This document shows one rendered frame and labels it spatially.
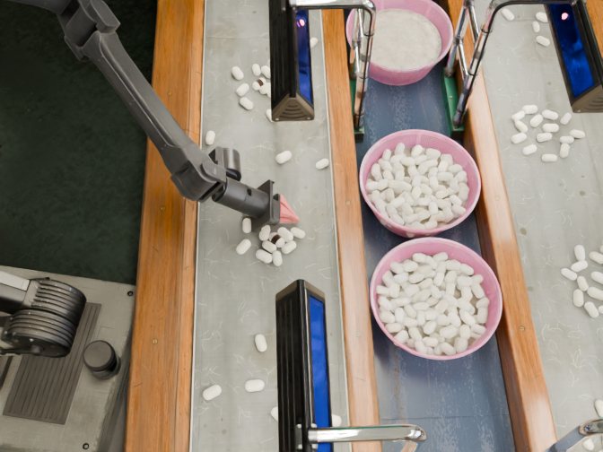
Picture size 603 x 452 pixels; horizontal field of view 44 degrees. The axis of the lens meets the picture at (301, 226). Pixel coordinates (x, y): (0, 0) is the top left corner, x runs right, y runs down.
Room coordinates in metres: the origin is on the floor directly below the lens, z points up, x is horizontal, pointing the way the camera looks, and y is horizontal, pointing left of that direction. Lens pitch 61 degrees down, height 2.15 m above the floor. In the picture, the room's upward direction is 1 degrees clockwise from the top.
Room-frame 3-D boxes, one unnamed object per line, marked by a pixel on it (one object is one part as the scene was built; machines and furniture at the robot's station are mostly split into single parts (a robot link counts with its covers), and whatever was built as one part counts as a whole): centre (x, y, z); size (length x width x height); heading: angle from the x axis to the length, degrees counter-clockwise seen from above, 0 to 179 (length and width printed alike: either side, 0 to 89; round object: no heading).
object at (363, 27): (1.14, -0.05, 0.90); 0.20 x 0.19 x 0.45; 3
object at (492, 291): (0.60, -0.27, 0.72); 0.27 x 0.27 x 0.10
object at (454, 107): (1.16, -0.45, 0.90); 0.20 x 0.19 x 0.45; 3
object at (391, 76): (1.32, -0.24, 0.72); 0.27 x 0.27 x 0.10
